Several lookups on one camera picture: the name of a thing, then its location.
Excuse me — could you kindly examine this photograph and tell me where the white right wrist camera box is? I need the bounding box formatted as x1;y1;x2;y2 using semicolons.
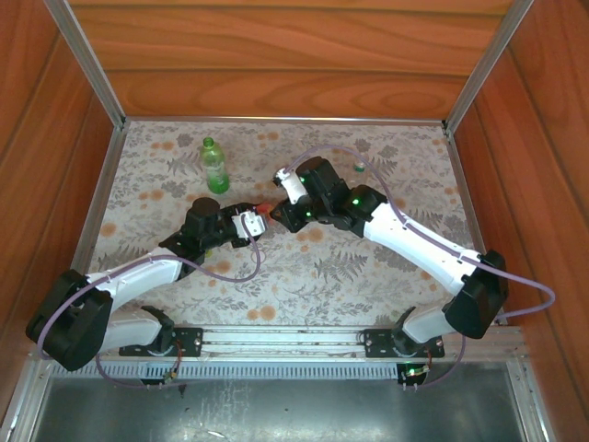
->
272;168;307;204

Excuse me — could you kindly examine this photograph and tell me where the aluminium corner post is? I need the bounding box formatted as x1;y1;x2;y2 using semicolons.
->
442;0;537;133
43;0;128;130

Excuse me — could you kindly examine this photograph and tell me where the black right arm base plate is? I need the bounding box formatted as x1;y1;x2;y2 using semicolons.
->
363;326;446;359

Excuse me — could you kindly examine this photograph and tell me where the aluminium mounting rail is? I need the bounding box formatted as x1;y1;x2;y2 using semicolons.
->
29;321;528;365

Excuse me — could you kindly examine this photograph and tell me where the green plastic bottle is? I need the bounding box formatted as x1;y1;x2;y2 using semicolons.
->
201;136;231;194

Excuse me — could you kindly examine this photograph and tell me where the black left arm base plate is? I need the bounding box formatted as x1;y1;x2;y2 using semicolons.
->
118;325;203;358

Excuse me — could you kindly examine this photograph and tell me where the white slotted cable duct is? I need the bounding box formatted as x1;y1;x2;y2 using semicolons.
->
48;361;510;381

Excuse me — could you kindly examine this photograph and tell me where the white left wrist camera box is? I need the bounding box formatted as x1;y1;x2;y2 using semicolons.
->
231;209;267;240

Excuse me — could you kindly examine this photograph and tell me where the grey metal sheet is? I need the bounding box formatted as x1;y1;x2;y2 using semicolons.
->
27;377;530;442

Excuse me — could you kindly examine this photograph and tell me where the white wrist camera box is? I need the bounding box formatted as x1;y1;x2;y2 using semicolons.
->
231;209;267;240
272;168;307;204

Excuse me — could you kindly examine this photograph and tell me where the small clear plastic bottle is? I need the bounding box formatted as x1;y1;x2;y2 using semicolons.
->
350;158;369;188

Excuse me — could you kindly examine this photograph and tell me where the aluminium back bar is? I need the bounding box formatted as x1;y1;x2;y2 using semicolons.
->
123;114;447;126

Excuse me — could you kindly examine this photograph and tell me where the small black connector board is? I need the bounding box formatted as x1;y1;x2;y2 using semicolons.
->
396;362;433;392
139;373;185;390

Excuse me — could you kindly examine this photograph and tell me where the aluminium side rail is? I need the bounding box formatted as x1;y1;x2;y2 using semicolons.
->
50;126;126;323
444;128;510;326

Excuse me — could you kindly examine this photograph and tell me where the floral patterned tablecloth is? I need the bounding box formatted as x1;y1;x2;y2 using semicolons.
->
57;120;502;327

